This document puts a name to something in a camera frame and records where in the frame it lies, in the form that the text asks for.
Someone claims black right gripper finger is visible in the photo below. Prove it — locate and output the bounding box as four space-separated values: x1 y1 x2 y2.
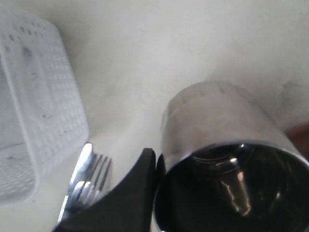
54 148 166 232

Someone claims steel fork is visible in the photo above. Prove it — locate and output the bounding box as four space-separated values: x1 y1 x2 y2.
70 154 112 211

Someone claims steel table knife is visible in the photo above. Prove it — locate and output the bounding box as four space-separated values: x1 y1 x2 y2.
57 143 94 224

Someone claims stainless steel cup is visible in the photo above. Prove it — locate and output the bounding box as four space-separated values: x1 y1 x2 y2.
154 81 309 232

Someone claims white plastic woven basket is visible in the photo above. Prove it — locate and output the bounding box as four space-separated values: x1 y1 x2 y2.
0 6 89 205

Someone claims brown round plate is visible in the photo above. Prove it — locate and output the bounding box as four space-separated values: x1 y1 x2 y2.
285 123 309 157

